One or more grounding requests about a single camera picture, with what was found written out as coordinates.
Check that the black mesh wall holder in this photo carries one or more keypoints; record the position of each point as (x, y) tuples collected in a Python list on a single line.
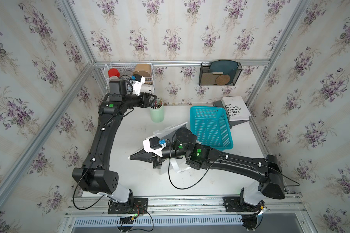
[(206, 78)]

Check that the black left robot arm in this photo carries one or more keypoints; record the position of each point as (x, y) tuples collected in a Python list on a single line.
[(94, 176)]

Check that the white wire wall basket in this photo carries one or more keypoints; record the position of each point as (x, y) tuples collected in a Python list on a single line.
[(126, 71)]

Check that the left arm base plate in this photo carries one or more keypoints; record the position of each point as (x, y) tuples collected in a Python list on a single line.
[(134, 206)]

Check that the teal plate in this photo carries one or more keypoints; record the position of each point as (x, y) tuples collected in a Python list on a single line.
[(224, 66)]

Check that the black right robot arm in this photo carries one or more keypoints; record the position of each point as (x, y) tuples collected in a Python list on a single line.
[(266, 172)]

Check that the red lidded jar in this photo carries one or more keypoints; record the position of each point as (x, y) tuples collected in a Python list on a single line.
[(113, 73)]

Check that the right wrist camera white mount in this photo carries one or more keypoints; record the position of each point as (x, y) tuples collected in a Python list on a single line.
[(154, 145)]

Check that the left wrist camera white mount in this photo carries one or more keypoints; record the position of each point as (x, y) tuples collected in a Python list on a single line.
[(137, 81)]

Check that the white book black text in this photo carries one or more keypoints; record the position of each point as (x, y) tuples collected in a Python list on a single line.
[(235, 108)]

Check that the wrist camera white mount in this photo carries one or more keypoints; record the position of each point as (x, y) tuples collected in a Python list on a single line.
[(154, 145), (137, 81)]

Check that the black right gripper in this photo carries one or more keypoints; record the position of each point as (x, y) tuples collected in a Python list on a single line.
[(157, 163)]

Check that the small circuit board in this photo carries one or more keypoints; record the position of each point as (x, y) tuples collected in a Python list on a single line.
[(126, 220)]

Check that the white insulated delivery bag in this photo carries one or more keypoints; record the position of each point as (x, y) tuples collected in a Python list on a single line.
[(177, 164)]

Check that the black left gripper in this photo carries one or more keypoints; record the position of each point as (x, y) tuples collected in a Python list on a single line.
[(146, 99)]

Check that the white cylinder canister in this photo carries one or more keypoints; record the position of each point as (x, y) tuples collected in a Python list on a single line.
[(147, 88)]

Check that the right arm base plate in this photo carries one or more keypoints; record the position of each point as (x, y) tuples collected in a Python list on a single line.
[(237, 204)]

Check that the green pencil cup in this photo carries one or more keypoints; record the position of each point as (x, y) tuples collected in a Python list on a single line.
[(157, 111)]

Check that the teal plastic basket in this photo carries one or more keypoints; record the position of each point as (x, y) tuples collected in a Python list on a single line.
[(211, 126)]

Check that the round cork coaster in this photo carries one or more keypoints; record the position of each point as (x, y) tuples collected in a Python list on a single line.
[(222, 79)]

